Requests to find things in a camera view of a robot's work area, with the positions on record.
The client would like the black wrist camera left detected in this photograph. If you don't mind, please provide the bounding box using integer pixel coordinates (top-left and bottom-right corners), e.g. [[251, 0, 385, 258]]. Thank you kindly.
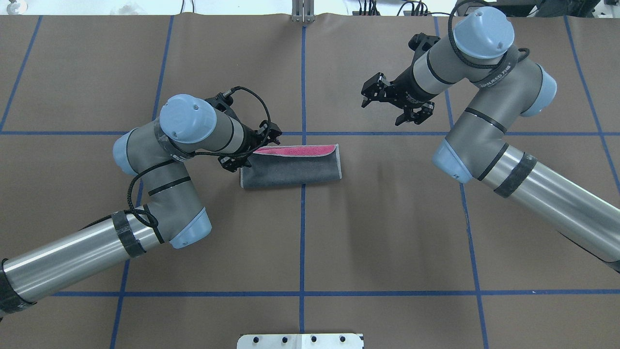
[[205, 93, 235, 117]]

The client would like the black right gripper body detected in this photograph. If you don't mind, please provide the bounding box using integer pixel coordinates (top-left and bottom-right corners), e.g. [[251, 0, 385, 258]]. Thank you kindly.
[[385, 73, 429, 111]]

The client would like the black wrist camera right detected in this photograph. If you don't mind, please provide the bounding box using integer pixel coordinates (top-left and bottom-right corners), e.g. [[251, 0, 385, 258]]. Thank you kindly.
[[408, 32, 441, 55]]

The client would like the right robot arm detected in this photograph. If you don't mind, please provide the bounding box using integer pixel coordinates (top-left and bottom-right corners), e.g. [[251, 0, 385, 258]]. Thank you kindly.
[[361, 0, 620, 271]]

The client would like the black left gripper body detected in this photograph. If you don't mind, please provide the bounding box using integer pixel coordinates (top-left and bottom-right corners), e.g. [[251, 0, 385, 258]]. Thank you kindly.
[[234, 124, 265, 160]]

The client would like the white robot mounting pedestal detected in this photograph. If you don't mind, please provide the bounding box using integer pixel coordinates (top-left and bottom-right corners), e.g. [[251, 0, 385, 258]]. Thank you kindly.
[[236, 333, 365, 349]]

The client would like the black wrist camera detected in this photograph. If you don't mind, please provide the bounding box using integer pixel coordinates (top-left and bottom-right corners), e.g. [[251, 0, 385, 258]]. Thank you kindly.
[[205, 93, 235, 117], [408, 32, 441, 55]]

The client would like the pink and grey towel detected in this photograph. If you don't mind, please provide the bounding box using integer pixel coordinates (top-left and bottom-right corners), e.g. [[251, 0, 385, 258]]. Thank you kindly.
[[240, 144, 342, 189]]

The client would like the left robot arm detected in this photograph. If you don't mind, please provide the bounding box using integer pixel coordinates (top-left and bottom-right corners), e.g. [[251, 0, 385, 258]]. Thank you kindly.
[[1, 87, 282, 317]]

